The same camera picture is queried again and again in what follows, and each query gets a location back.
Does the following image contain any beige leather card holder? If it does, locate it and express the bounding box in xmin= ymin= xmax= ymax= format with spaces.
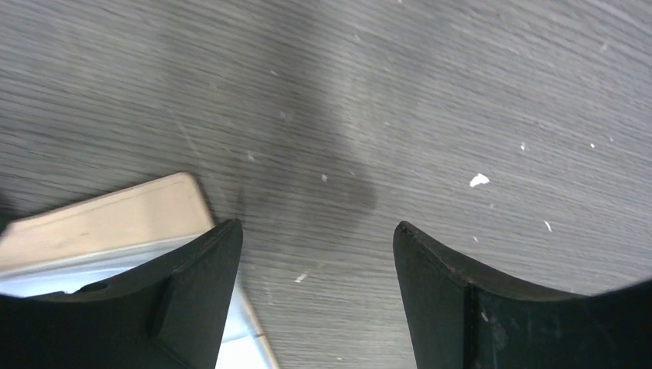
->
xmin=1 ymin=172 xmax=278 ymax=368

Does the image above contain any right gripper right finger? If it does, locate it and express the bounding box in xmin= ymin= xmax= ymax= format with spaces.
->
xmin=393 ymin=221 xmax=651 ymax=368

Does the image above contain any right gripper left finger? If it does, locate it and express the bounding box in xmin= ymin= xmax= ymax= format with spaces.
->
xmin=1 ymin=219 xmax=243 ymax=368

